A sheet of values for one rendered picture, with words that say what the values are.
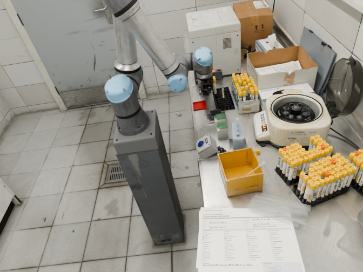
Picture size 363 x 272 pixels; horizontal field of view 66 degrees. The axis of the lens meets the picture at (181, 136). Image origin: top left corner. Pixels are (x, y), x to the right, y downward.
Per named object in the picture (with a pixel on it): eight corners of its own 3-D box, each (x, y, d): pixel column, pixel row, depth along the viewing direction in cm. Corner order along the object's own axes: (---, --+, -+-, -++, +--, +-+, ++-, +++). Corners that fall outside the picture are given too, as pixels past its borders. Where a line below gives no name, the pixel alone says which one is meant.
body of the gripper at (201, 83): (198, 95, 138) (197, 83, 127) (196, 80, 141) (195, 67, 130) (214, 93, 138) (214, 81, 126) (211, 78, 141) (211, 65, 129)
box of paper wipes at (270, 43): (255, 49, 183) (255, 30, 175) (273, 45, 183) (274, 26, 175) (267, 64, 167) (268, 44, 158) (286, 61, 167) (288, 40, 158)
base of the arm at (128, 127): (113, 136, 126) (105, 120, 119) (123, 114, 136) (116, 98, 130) (145, 135, 122) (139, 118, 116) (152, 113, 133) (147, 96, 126)
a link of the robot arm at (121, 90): (111, 118, 120) (98, 92, 110) (118, 99, 129) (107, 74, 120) (137, 115, 117) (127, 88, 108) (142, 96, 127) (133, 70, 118)
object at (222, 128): (216, 134, 128) (215, 123, 123) (227, 133, 127) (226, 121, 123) (217, 140, 125) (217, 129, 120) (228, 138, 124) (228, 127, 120)
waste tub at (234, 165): (218, 170, 112) (216, 153, 105) (251, 164, 112) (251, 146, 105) (227, 198, 102) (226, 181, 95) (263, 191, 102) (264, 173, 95)
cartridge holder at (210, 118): (206, 116, 138) (206, 110, 136) (224, 114, 138) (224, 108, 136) (207, 123, 134) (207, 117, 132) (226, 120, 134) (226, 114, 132)
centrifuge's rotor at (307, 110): (273, 110, 126) (274, 96, 121) (309, 108, 123) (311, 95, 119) (277, 133, 115) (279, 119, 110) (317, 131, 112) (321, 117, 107)
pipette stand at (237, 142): (229, 140, 124) (228, 123, 117) (245, 140, 122) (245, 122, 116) (229, 156, 116) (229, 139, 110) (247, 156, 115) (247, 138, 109)
